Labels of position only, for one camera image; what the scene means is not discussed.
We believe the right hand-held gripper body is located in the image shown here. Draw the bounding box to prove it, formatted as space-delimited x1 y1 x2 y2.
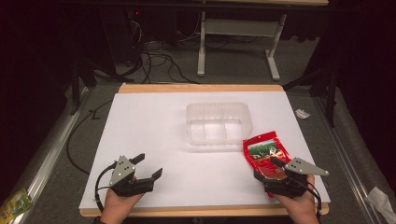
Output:
262 157 330 200

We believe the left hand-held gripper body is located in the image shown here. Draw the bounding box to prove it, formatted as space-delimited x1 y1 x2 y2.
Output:
108 154 155 198

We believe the red snack packet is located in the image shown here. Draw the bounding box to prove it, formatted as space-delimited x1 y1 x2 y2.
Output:
242 130 293 199

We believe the person's left hand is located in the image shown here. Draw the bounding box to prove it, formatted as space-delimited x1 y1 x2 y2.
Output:
99 187 145 224

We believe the person's right hand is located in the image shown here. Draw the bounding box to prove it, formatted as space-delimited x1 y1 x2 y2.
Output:
273 175 320 224

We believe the white table mat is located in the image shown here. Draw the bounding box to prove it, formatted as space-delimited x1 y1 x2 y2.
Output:
78 91 332 210

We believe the crumpled white paper scrap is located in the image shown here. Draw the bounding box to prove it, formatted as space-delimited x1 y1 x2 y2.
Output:
294 108 312 120

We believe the clear plastic container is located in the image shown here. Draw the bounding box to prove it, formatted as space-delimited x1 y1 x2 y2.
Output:
185 102 254 147

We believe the black metal stand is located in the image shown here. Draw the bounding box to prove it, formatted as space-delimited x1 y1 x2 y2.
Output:
282 66 341 129
68 57 98 117

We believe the white tissue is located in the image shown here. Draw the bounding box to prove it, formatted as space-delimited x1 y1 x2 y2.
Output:
365 186 396 224

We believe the green yellow packet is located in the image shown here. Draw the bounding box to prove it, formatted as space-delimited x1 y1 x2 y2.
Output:
0 187 34 224

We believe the dark computer tower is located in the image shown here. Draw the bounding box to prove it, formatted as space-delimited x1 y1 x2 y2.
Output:
123 8 148 68

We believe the left hand-held gripper cable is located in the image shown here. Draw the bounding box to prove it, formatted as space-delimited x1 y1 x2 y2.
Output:
94 161 118 213

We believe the hand-held gripper cable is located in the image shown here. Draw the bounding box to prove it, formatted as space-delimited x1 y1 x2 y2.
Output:
94 161 118 213
297 176 323 220

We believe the right hand-held gripper cable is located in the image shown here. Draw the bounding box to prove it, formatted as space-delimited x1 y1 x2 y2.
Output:
297 176 323 220

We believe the metal floor rail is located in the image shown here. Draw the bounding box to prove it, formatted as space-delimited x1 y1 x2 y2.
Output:
311 92 387 224
12 86 92 224

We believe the black floor cable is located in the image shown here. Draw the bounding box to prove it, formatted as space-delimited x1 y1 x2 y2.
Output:
65 99 114 175

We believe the tangle of black cables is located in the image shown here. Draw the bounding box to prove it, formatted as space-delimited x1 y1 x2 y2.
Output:
129 18 202 85

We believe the white desk frame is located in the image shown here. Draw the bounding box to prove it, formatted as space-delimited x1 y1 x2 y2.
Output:
196 10 288 82

